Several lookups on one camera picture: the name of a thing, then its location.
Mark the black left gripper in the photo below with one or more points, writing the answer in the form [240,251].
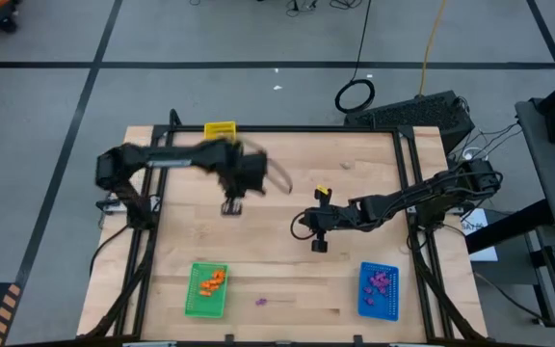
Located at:
[246,173]

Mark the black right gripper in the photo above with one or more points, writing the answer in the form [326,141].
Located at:
[345,218]

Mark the purple skeleton toy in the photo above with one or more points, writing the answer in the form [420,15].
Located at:
[367,290]
[379,277]
[369,301]
[382,292]
[260,302]
[384,285]

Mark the blue plastic basket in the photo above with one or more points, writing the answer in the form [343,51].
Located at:
[388,313]

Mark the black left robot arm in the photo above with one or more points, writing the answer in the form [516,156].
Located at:
[171,156]

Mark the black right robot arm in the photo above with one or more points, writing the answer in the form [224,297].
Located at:
[417,193]

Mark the yellow plastic basket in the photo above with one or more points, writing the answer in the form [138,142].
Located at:
[219,129]

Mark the grey-green skull toy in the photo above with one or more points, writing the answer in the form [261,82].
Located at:
[345,165]

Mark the green plastic basket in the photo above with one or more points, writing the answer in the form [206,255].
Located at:
[200,308]

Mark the black computer tower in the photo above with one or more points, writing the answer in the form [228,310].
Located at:
[412,113]

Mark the white paper sheet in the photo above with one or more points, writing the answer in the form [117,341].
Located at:
[475,224]

